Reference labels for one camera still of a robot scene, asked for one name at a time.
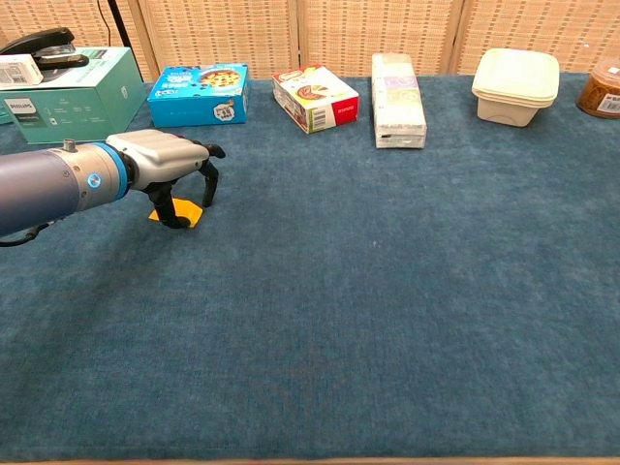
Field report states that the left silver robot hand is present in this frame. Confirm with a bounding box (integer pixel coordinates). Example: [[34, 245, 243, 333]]
[[105, 129, 227, 230]]

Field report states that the blue cookie box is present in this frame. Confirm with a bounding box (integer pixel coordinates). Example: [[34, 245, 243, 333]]
[[146, 63, 251, 129]]

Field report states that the teal Philips box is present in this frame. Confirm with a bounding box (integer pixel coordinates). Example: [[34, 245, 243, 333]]
[[0, 46, 148, 145]]

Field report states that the white and red food box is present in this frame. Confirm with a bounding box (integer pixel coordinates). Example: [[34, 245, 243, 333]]
[[270, 65, 360, 135]]

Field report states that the small white barcode box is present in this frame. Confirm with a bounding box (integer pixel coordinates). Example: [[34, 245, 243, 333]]
[[0, 53, 45, 91]]

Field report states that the black stand pole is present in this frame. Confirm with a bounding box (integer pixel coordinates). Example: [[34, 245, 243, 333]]
[[107, 0, 134, 48]]

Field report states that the black stapler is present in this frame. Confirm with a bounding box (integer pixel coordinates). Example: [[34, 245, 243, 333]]
[[0, 26, 91, 72]]

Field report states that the woven bamboo folding screen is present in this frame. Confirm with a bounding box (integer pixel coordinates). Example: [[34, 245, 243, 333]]
[[0, 0, 620, 83]]

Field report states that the blue table cloth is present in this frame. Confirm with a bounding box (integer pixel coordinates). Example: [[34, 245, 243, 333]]
[[0, 75, 620, 462]]

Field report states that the white tissue pack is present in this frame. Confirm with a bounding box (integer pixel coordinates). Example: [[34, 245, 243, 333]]
[[371, 51, 428, 150]]

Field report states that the cream lidded food container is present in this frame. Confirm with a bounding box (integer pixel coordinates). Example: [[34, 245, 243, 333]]
[[471, 47, 562, 128]]

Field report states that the clear jar of rubber bands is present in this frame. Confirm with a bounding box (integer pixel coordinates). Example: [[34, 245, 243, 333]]
[[575, 57, 620, 120]]

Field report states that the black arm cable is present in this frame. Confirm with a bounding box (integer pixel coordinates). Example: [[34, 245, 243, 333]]
[[0, 220, 62, 248]]

